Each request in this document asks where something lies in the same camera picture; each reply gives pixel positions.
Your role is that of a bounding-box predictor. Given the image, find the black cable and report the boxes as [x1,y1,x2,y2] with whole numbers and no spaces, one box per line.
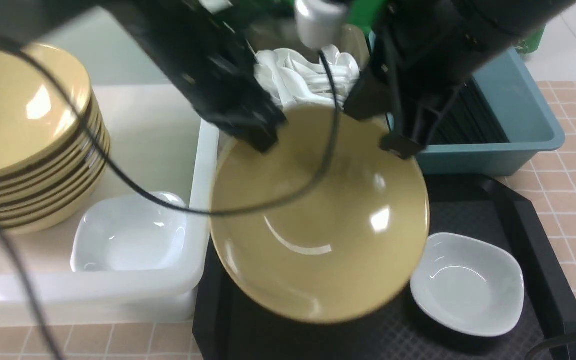
[0,35,344,360]

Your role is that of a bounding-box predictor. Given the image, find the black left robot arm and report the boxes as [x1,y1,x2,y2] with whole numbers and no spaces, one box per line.
[0,0,286,153]

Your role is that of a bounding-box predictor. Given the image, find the black serving tray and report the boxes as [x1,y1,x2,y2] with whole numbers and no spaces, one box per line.
[192,174,576,360]

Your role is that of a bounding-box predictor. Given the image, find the stack of yellow bowls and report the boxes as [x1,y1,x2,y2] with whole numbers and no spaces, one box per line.
[0,52,106,235]

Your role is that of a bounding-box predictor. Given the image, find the pile of black chopsticks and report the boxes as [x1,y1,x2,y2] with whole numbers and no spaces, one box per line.
[430,79,510,145]

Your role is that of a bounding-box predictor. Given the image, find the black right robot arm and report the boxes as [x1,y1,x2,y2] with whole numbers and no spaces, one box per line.
[343,0,575,159]

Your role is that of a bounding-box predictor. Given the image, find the pile of white spoons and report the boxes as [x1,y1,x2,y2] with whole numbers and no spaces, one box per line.
[254,45,361,109]

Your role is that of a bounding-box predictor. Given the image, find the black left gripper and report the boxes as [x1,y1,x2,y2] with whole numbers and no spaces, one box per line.
[134,0,286,153]

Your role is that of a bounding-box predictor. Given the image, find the yellow noodle bowl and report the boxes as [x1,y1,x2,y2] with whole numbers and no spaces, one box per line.
[210,105,430,324]

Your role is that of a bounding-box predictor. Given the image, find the white square dish in tub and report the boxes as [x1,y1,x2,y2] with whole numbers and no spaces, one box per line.
[70,194,188,272]

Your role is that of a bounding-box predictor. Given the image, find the large white plastic tub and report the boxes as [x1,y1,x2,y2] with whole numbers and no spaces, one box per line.
[0,10,220,327]

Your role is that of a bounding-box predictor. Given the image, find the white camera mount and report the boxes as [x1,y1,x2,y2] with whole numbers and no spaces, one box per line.
[294,0,352,51]

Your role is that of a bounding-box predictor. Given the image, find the olive plastic spoon bin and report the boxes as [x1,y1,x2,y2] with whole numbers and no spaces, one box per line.
[246,19,370,67]

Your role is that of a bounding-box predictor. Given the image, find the blue plastic chopstick bin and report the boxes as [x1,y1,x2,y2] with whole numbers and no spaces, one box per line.
[368,30,566,177]

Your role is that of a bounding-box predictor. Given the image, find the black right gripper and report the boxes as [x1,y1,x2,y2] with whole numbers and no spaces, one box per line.
[343,30,466,160]

